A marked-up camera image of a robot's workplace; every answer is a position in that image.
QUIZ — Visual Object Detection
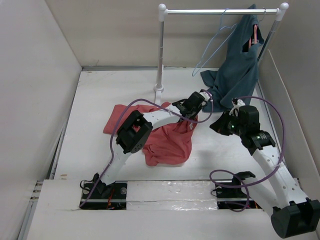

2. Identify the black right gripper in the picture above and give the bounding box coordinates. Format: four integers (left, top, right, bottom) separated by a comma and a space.
209, 109, 246, 137

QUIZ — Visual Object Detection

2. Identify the red t shirt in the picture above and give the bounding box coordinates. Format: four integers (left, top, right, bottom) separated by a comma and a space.
103, 104, 197, 167

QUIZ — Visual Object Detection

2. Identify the light blue wire hanger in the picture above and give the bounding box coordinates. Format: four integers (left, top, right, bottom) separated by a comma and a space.
191, 7, 238, 77

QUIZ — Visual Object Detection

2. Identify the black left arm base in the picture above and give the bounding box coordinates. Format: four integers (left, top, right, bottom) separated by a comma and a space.
79, 173, 128, 211

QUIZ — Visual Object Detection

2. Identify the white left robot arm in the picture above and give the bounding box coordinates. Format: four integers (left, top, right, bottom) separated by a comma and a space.
92, 89, 213, 199

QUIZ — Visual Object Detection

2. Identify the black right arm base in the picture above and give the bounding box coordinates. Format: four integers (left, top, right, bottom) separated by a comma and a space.
212, 171, 265, 210

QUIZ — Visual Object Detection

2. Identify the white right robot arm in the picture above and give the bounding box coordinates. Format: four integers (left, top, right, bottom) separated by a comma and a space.
210, 105, 320, 239

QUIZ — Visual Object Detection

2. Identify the teal t shirt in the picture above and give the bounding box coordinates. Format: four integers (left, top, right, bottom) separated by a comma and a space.
200, 14, 265, 113

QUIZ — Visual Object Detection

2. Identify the pink hanger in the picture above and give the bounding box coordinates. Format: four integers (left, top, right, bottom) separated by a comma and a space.
248, 24, 260, 49

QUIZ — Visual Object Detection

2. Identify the white clothes rack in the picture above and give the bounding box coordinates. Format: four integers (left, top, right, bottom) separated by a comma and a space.
152, 2, 290, 118

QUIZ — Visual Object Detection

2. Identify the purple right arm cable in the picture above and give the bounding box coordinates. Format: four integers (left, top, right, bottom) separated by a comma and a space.
209, 96, 287, 213

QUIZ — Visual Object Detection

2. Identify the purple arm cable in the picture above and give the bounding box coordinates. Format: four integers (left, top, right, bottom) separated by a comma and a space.
209, 96, 287, 213
79, 89, 215, 208

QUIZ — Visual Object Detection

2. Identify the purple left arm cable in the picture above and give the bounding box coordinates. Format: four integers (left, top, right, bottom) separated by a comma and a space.
79, 89, 215, 208

